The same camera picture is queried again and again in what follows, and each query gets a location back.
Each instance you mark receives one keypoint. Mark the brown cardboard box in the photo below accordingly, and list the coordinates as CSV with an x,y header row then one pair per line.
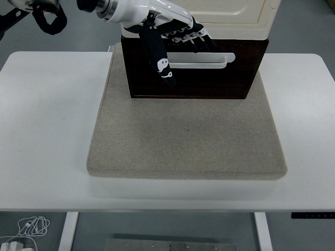
x,y
331,4

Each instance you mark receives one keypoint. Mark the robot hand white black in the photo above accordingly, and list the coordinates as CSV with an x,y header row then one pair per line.
x,y
146,10

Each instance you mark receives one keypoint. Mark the cream plastic cabinet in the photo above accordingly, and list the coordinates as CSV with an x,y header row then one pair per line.
x,y
235,28

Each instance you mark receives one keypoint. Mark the white power adapter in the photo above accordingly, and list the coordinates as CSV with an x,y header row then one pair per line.
x,y
11,246

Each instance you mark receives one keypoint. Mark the small white bracket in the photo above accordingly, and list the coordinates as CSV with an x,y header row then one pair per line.
x,y
111,48

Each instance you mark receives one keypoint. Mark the grey metal plate with screws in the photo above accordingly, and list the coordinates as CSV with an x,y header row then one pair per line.
x,y
170,245

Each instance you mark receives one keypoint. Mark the beige fabric mat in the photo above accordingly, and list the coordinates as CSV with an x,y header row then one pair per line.
x,y
183,136

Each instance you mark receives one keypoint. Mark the black table control panel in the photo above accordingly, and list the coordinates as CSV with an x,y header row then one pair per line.
x,y
311,215

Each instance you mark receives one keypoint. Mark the white table leg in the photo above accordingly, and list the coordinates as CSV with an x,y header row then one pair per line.
x,y
68,230
263,230

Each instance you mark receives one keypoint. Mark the dark brown wooden drawer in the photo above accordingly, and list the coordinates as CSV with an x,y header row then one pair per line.
x,y
209,83

